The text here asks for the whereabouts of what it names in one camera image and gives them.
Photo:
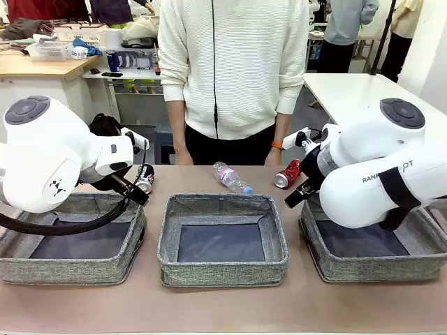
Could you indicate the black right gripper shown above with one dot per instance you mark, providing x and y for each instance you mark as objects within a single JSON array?
[{"x": 312, "y": 167}]

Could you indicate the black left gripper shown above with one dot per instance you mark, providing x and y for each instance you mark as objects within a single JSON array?
[{"x": 101, "y": 181}]

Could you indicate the crushed black soda can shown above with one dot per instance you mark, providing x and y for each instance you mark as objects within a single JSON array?
[{"x": 146, "y": 181}]

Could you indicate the clear plastic water bottle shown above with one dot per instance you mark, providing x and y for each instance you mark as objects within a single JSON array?
[{"x": 230, "y": 176}]

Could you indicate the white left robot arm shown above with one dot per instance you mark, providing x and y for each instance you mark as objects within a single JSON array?
[{"x": 45, "y": 150}]

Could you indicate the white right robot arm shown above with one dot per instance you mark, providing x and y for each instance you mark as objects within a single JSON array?
[{"x": 366, "y": 167}]

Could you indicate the person's right forearm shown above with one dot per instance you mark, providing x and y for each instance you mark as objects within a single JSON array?
[{"x": 176, "y": 122}]

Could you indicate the person's left forearm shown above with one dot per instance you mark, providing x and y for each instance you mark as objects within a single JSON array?
[{"x": 282, "y": 127}]

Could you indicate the person's left hand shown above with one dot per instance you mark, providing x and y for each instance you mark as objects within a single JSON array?
[{"x": 273, "y": 157}]

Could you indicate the person's right hand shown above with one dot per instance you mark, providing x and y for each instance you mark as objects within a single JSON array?
[{"x": 184, "y": 157}]

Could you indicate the crushed red soda can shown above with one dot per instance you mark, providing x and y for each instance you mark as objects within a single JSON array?
[{"x": 288, "y": 172}]

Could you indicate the orange wrist watch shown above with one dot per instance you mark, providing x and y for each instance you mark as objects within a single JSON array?
[{"x": 277, "y": 144}]

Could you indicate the grey plastic stool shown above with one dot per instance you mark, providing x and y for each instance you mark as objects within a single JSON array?
[{"x": 164, "y": 146}]

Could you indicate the black trousers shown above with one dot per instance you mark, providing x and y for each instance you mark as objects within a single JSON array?
[{"x": 241, "y": 150}]

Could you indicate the black backpack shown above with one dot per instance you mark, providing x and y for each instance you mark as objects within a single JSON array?
[{"x": 104, "y": 125}]

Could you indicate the grey fabric basket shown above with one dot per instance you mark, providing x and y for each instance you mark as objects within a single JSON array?
[
  {"x": 377, "y": 268},
  {"x": 70, "y": 268},
  {"x": 220, "y": 274}
]

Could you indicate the white table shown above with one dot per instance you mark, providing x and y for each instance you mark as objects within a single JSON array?
[{"x": 349, "y": 90}]

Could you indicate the white shelf rack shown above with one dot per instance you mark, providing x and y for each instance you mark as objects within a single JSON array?
[{"x": 139, "y": 75}]

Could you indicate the black phone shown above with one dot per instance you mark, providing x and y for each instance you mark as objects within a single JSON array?
[{"x": 111, "y": 74}]

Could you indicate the blue bottle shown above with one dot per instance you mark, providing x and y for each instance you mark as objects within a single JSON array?
[{"x": 112, "y": 62}]

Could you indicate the person in white sweater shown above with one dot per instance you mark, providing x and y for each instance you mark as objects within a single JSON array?
[{"x": 244, "y": 70}]

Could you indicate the blue cloth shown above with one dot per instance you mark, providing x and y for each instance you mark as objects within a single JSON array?
[{"x": 87, "y": 47}]

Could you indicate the wooden top table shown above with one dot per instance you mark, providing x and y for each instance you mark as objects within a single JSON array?
[{"x": 38, "y": 66}]

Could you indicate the white cloth bag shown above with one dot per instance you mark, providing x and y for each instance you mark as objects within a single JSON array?
[{"x": 139, "y": 31}]

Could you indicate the white plastic mesh basket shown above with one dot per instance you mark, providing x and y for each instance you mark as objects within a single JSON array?
[{"x": 47, "y": 51}]

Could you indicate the white slatted crate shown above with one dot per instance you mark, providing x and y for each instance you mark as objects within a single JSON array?
[{"x": 82, "y": 35}]

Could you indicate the black stand pole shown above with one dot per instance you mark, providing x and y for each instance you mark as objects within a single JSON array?
[{"x": 382, "y": 38}]

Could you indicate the bystander in light blue shirt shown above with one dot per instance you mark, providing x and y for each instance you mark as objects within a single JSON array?
[{"x": 347, "y": 24}]

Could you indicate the bystander in cream shirt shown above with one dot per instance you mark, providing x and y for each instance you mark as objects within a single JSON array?
[{"x": 405, "y": 35}]

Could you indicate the grey clothes pile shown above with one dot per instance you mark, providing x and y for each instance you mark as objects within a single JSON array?
[{"x": 24, "y": 28}]

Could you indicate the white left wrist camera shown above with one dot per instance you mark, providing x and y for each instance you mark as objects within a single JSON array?
[{"x": 138, "y": 139}]

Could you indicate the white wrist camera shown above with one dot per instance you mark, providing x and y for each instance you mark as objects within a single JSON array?
[
  {"x": 295, "y": 137},
  {"x": 138, "y": 139}
]

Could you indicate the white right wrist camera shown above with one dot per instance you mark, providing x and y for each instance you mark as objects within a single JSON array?
[{"x": 295, "y": 137}]

